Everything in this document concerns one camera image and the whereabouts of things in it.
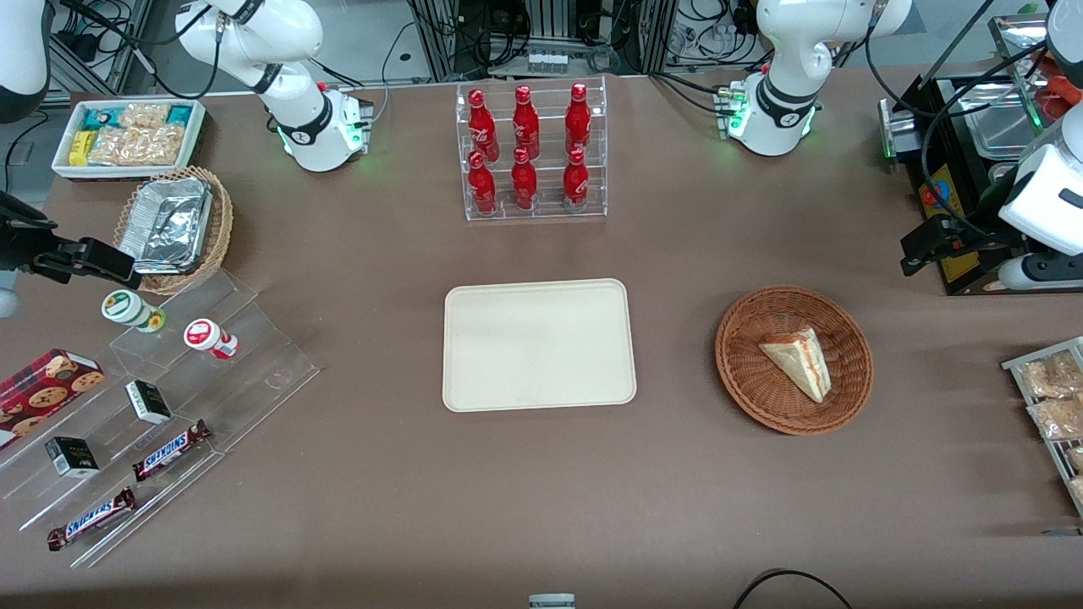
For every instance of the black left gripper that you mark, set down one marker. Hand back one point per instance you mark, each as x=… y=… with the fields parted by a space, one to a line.
x=980 y=229

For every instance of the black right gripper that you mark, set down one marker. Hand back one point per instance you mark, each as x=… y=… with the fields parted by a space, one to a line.
x=17 y=245

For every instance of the triangular white bread sandwich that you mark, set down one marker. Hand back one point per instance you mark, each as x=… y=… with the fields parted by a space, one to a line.
x=804 y=362

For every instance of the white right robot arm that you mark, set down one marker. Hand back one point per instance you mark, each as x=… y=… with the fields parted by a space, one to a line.
x=309 y=127

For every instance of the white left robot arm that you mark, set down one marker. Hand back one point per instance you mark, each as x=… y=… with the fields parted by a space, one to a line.
x=778 y=93

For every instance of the aluminium foil tray stack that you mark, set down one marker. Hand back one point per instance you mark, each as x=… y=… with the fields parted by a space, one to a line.
x=167 y=224

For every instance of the tan wicker basket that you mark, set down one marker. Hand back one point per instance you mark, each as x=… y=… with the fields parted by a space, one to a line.
x=222 y=228

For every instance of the brown round wicker basket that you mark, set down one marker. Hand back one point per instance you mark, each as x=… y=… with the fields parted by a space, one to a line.
x=761 y=389

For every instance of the cream rectangular plastic tray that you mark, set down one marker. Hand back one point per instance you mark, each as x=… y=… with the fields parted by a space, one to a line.
x=539 y=345

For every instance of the green lid yoghurt bottle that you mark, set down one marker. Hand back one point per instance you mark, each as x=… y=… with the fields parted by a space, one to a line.
x=127 y=308

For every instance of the black glass hot food case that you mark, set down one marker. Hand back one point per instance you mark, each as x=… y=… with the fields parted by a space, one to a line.
x=948 y=169

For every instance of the white rectangular snack bin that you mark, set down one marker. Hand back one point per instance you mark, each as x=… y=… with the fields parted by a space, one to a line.
x=61 y=165

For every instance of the yellow snack packet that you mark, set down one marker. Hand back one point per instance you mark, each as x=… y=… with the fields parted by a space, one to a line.
x=80 y=149

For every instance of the red tartan cookie box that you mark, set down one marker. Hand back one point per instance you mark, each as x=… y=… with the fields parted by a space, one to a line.
x=42 y=389

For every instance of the large clear cracker bag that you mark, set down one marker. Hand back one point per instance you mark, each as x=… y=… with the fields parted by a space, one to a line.
x=140 y=145

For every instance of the red lid yoghurt bottle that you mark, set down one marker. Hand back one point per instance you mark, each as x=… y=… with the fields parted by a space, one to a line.
x=205 y=336

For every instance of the steel food pan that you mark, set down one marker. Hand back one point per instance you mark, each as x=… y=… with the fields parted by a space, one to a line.
x=1003 y=131

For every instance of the teal snack packet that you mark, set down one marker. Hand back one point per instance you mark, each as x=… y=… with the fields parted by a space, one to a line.
x=98 y=118
x=179 y=115

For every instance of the small black carton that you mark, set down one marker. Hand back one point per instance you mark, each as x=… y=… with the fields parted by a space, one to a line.
x=72 y=458
x=149 y=402

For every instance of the small clear cracker bag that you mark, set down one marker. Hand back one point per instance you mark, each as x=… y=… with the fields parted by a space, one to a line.
x=144 y=115

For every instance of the clear bag of fried snacks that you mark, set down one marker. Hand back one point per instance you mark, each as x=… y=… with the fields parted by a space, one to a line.
x=1077 y=489
x=1053 y=376
x=1059 y=419
x=1075 y=459

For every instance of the clear acrylic stepped display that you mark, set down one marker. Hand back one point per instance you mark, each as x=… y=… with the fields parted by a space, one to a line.
x=254 y=364

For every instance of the brown Snickers bar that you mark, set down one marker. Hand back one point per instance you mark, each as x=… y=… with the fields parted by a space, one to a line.
x=91 y=518
x=169 y=451

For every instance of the red sausage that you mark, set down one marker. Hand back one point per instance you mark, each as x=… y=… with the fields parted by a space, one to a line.
x=1053 y=93

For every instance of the blue flat object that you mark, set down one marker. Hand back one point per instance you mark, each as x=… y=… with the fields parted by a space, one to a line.
x=1064 y=532

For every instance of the red cola bottle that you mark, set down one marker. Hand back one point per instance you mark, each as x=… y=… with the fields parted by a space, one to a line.
x=524 y=184
x=526 y=125
x=481 y=188
x=575 y=182
x=578 y=120
x=482 y=127

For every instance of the clear acrylic bottle rack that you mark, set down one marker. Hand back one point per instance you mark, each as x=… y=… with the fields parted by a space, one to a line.
x=550 y=211

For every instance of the small grey device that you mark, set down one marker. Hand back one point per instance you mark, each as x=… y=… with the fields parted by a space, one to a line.
x=552 y=601

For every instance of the aluminium frame rack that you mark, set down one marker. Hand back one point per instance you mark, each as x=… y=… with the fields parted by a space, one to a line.
x=541 y=34

